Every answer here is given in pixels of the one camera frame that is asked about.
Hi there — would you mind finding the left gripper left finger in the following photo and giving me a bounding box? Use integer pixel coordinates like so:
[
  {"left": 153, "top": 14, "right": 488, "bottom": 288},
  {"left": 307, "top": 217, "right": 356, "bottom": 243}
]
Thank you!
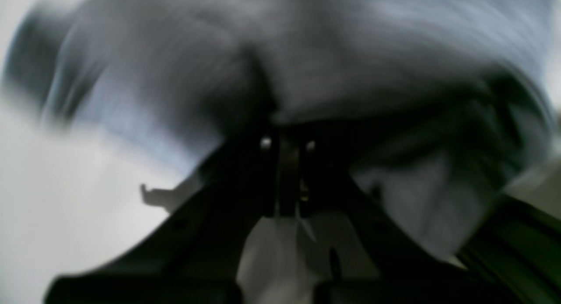
[{"left": 44, "top": 134, "right": 279, "bottom": 304}]

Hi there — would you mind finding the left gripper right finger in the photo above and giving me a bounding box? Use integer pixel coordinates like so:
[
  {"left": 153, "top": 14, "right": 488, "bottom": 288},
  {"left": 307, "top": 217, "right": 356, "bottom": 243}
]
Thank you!
[{"left": 277, "top": 135, "right": 516, "bottom": 304}]

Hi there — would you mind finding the grey T-shirt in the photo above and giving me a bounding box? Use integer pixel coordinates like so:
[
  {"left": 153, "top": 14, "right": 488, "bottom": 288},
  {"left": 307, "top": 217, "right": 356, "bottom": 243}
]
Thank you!
[{"left": 4, "top": 0, "right": 555, "bottom": 260}]

